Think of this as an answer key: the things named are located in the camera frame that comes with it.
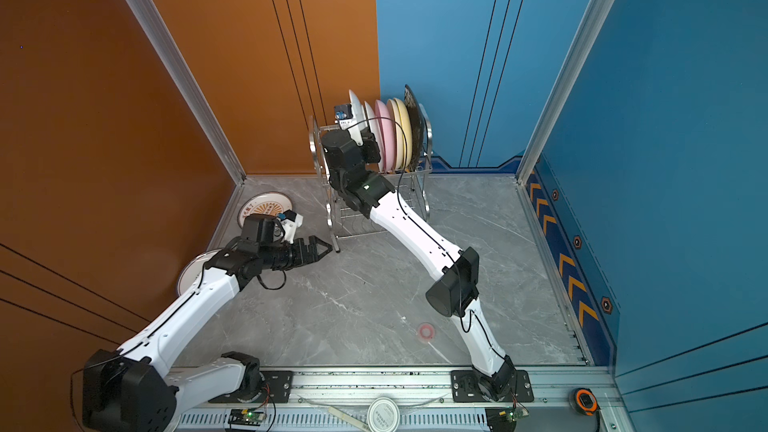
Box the black floral square plate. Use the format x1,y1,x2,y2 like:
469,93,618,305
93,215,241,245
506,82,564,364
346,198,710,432
404,85,425,172

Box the green circuit board right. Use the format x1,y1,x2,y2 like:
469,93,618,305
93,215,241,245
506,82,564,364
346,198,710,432
485,405,530,432

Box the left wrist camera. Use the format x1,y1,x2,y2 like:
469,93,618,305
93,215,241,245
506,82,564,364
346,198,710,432
277,209,303,243

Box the green circuit board left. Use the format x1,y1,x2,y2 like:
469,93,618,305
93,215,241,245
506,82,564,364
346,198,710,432
225,408,269,431

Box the wooden stick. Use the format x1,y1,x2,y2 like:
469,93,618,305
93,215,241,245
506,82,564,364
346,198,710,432
327,406,370,432

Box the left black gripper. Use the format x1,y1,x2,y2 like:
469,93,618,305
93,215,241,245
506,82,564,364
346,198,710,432
260,235,333,273

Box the green circuit board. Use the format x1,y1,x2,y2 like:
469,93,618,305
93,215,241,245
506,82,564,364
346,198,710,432
225,408,269,431
485,405,530,432

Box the white plate dark green rim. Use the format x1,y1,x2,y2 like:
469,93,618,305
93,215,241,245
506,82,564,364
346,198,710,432
347,90,368,146

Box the orange black tape measure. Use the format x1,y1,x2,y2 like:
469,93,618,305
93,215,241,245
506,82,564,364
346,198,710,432
569,388,599,416

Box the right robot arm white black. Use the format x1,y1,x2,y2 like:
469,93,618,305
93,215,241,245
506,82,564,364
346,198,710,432
320,130,517,401

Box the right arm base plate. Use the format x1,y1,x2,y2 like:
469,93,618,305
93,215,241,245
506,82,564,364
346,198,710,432
450,369,535,404

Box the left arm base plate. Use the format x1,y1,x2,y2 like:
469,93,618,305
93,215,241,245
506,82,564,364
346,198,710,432
209,370,294,405

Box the aluminium front rail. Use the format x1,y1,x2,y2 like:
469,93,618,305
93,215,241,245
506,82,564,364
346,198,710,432
170,366,634,431

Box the cream round plate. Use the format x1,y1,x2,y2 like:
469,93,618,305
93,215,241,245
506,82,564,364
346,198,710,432
387,99,405,171

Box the white plate orange sunburst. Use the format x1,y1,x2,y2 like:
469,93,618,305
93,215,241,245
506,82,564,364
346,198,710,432
237,192,293,227

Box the yellow round plate with bear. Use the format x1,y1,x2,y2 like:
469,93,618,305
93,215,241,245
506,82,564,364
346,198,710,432
394,98,413,170

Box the white plate red characters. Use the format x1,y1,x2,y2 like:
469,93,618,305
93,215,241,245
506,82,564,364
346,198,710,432
176,249,219,297

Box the pink round plate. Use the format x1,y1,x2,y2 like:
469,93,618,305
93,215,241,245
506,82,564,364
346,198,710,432
374,100,395,172

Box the steel two-tier dish rack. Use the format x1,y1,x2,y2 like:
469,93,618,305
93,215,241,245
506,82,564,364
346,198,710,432
309,102,433,252

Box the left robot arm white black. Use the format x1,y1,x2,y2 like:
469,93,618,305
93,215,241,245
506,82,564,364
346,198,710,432
80,213,333,431

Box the white plate thin green ring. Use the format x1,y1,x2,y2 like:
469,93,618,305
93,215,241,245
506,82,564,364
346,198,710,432
362,101,385,160

